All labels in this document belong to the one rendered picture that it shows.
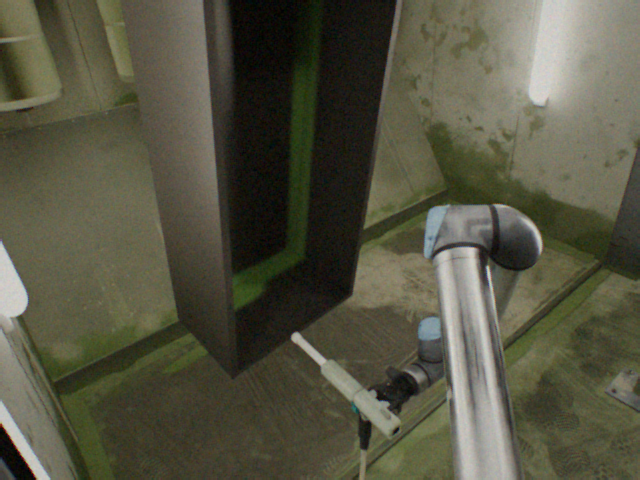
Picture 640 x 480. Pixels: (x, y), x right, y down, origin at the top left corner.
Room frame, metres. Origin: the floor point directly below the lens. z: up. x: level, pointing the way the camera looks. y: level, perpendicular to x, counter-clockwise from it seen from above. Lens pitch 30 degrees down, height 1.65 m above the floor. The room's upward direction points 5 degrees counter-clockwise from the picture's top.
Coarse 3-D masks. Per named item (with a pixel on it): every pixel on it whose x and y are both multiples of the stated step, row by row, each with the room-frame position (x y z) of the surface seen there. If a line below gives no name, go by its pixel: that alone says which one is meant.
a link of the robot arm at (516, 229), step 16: (496, 208) 0.85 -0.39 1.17; (512, 208) 0.86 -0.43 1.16; (512, 224) 0.81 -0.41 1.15; (528, 224) 0.83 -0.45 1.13; (512, 240) 0.80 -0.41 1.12; (528, 240) 0.81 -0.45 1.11; (496, 256) 0.82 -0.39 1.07; (512, 256) 0.81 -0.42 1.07; (528, 256) 0.81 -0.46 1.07; (496, 272) 0.87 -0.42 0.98; (512, 272) 0.85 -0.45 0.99; (496, 288) 0.89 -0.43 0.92; (512, 288) 0.88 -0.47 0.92; (496, 304) 0.91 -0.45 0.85
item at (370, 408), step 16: (336, 368) 1.01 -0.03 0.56; (336, 384) 0.96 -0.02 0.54; (352, 384) 0.94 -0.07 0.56; (352, 400) 0.91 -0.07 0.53; (368, 400) 0.88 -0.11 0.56; (368, 416) 0.85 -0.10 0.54; (384, 416) 0.82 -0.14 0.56; (368, 432) 0.87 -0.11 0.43; (384, 432) 0.79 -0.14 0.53; (400, 432) 0.80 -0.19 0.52; (368, 448) 0.87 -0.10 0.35
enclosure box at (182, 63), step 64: (128, 0) 1.15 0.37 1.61; (192, 0) 0.94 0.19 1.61; (256, 0) 1.45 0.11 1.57; (320, 0) 1.55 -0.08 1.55; (384, 0) 1.37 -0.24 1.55; (192, 64) 0.98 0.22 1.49; (256, 64) 1.47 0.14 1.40; (320, 64) 1.57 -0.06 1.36; (384, 64) 1.36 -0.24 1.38; (192, 128) 1.02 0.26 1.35; (256, 128) 1.50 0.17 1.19; (320, 128) 1.58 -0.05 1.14; (192, 192) 1.08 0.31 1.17; (256, 192) 1.54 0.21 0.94; (320, 192) 1.60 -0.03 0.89; (192, 256) 1.15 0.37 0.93; (256, 256) 1.58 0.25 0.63; (320, 256) 1.62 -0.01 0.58; (192, 320) 1.25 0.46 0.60; (256, 320) 1.35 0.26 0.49
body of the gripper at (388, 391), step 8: (408, 376) 1.00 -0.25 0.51; (384, 384) 0.97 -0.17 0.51; (392, 384) 0.97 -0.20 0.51; (408, 384) 0.98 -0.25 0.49; (384, 392) 0.94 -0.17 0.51; (392, 392) 0.94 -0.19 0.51; (400, 392) 0.95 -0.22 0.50; (408, 392) 0.98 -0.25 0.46; (384, 400) 0.93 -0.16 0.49; (392, 400) 0.91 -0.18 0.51; (400, 400) 0.93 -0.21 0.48; (408, 400) 0.98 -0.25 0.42; (400, 408) 0.93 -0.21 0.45
